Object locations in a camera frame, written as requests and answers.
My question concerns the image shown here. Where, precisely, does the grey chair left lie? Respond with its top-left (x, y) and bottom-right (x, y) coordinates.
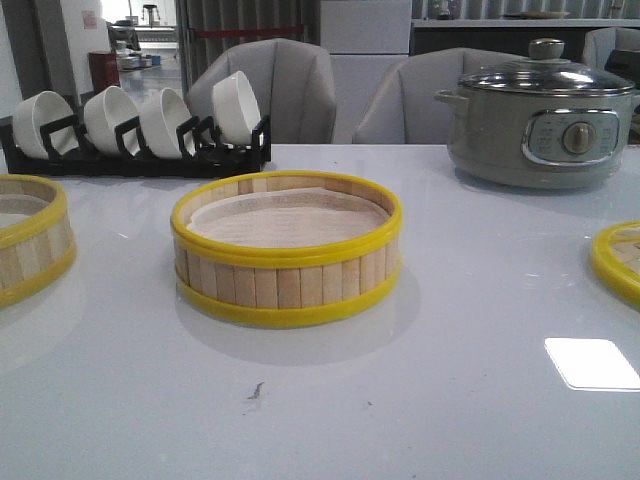
top-left (186, 38), bottom-right (337, 144)

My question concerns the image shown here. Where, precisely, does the grey chair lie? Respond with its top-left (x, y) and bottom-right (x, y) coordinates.
top-left (582, 27), bottom-right (639, 83)
top-left (352, 47), bottom-right (521, 144)
top-left (186, 38), bottom-right (337, 144)

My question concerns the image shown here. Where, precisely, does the white steamer liner paper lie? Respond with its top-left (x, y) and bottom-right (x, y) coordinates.
top-left (187, 187), bottom-right (389, 248)

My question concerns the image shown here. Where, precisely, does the red bin background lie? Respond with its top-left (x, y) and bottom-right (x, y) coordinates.
top-left (88, 51), bottom-right (120, 94)

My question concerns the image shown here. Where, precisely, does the grey chair middle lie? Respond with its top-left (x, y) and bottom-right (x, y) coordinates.
top-left (352, 47), bottom-right (521, 144)

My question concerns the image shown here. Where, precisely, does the woven bamboo steamer lid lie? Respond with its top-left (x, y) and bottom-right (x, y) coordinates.
top-left (590, 220), bottom-right (639, 309)

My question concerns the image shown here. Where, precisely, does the bamboo steamer basket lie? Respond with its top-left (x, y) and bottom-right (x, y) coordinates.
top-left (171, 170), bottom-right (402, 327)
top-left (1, 174), bottom-right (76, 306)

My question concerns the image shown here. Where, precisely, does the white bowl right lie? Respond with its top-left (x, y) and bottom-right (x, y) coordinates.
top-left (211, 71), bottom-right (261, 146)

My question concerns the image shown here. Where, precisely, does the white bowl far left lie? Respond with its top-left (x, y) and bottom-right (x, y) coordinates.
top-left (12, 91), bottom-right (73, 160)

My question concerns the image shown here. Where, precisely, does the glass pot lid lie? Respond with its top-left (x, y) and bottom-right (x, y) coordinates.
top-left (458, 38), bottom-right (635, 97)

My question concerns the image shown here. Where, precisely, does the grey electric cooking pot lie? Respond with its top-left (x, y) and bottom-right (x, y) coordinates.
top-left (435, 84), bottom-right (639, 189)

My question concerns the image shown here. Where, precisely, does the black bowl rack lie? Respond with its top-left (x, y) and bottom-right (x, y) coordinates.
top-left (1, 114), bottom-right (271, 179)

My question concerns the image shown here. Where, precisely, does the grey chair far right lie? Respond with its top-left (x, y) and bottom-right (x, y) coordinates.
top-left (582, 27), bottom-right (639, 83)

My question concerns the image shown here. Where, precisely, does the white bowl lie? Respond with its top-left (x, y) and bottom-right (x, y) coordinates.
top-left (84, 86), bottom-right (138, 155)
top-left (12, 91), bottom-right (73, 160)
top-left (139, 88), bottom-right (192, 160)
top-left (211, 71), bottom-right (261, 146)

